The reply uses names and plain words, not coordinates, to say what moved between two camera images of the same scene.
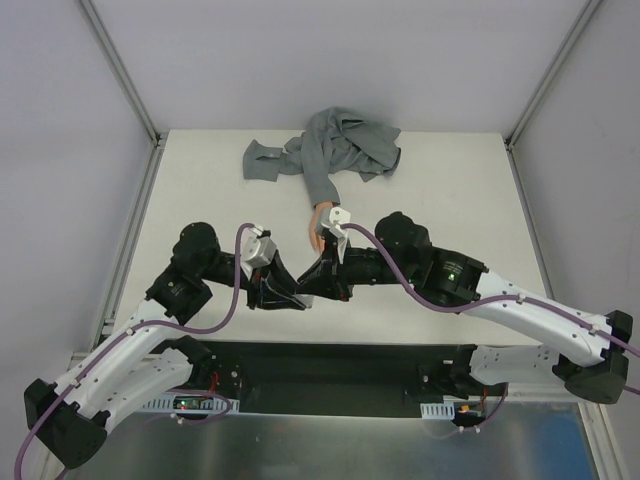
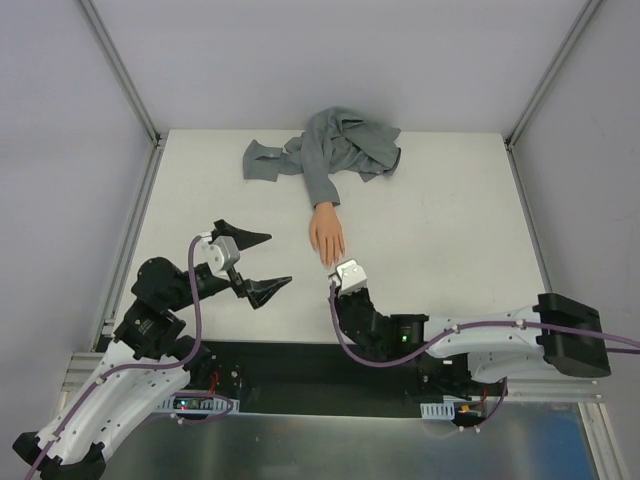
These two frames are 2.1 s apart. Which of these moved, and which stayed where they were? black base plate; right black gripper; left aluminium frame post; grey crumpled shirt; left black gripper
Moved: right black gripper; left black gripper
Stayed: grey crumpled shirt; black base plate; left aluminium frame post
